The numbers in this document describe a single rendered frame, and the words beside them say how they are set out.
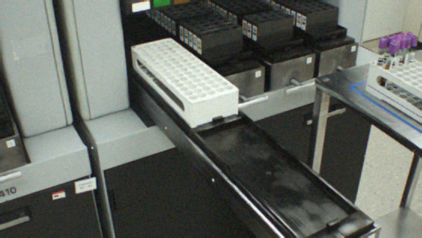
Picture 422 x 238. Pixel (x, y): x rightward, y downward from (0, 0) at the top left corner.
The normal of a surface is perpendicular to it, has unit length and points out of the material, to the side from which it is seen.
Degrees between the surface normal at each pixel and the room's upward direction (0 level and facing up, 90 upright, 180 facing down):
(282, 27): 90
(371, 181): 0
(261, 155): 0
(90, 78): 90
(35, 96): 90
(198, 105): 90
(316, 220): 0
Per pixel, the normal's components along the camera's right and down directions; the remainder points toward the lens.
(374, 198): -0.01, -0.85
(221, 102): 0.49, 0.46
